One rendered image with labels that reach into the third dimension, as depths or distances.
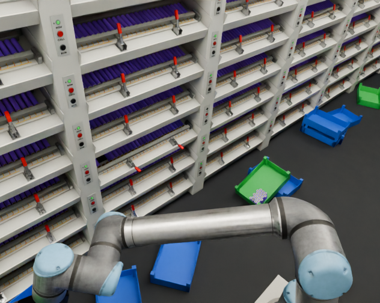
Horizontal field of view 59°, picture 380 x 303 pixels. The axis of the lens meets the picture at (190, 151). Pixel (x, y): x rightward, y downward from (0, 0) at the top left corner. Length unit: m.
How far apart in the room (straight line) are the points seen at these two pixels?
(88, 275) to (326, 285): 0.57
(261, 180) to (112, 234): 1.40
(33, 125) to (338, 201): 1.86
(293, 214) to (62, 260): 0.60
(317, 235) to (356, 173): 1.81
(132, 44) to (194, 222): 0.71
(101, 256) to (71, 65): 0.61
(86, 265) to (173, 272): 0.93
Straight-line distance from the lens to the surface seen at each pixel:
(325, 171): 2.56
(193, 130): 1.82
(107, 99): 1.35
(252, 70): 2.06
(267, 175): 2.24
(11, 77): 1.16
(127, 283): 1.80
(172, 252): 1.88
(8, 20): 1.08
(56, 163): 1.38
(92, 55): 1.24
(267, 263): 1.93
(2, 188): 1.35
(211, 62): 1.63
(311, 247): 0.86
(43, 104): 1.29
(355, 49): 3.29
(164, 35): 1.41
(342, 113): 3.29
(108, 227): 1.01
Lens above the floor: 1.58
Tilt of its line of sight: 40 degrees down
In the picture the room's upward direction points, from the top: 5 degrees clockwise
